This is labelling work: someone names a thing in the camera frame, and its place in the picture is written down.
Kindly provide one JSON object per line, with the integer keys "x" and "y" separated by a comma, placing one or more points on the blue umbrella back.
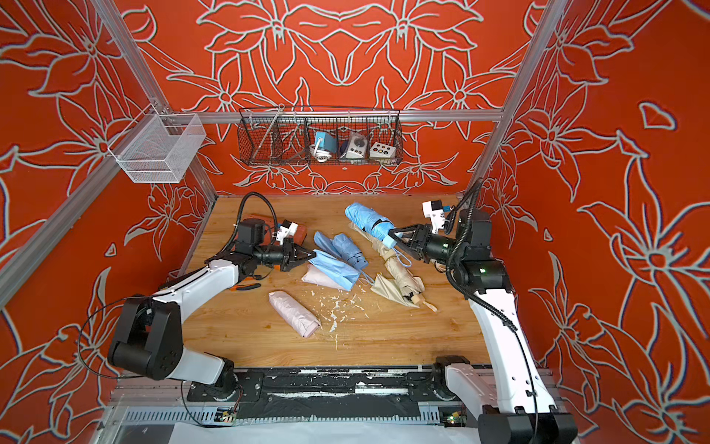
{"x": 349, "y": 252}

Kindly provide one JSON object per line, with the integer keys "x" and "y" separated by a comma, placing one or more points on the orange black pliers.
{"x": 245, "y": 288}

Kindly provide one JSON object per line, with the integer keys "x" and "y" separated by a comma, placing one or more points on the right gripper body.
{"x": 436, "y": 248}

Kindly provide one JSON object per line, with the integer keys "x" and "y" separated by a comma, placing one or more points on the blue white device in basket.
{"x": 325, "y": 147}

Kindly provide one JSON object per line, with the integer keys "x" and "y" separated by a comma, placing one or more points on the blue umbrella sleeve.
{"x": 343, "y": 274}
{"x": 325, "y": 244}

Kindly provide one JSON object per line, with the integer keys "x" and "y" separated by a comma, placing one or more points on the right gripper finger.
{"x": 413, "y": 252}
{"x": 406, "y": 233}

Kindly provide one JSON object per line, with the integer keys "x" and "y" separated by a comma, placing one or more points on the white mesh wall basket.
{"x": 157, "y": 152}

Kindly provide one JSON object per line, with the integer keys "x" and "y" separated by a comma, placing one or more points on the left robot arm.
{"x": 148, "y": 338}

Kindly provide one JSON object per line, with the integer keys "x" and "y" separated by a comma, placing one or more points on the white round-dial device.
{"x": 355, "y": 148}

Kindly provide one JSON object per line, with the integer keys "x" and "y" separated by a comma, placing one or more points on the blue umbrella front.
{"x": 369, "y": 221}

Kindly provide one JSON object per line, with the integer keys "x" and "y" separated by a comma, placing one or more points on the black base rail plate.
{"x": 413, "y": 383}

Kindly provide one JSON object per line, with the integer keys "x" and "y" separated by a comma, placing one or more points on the beige umbrella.
{"x": 384, "y": 251}
{"x": 411, "y": 288}

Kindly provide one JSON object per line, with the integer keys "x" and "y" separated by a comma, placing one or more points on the white box with dots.
{"x": 382, "y": 152}

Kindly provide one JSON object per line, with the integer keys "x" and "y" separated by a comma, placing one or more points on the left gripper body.
{"x": 269, "y": 255}

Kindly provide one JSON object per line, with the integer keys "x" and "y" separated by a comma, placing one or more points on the blue umbrella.
{"x": 369, "y": 221}
{"x": 349, "y": 252}

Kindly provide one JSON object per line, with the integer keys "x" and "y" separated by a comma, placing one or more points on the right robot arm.
{"x": 518, "y": 408}

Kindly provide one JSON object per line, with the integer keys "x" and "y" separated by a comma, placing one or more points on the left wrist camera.
{"x": 287, "y": 229}

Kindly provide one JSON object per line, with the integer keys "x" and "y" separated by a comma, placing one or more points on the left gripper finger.
{"x": 295, "y": 250}
{"x": 291, "y": 263}

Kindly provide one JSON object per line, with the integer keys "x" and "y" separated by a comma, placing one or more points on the pink umbrella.
{"x": 317, "y": 277}
{"x": 296, "y": 315}

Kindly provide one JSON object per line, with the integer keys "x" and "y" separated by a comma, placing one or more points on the black wire wall basket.
{"x": 282, "y": 136}

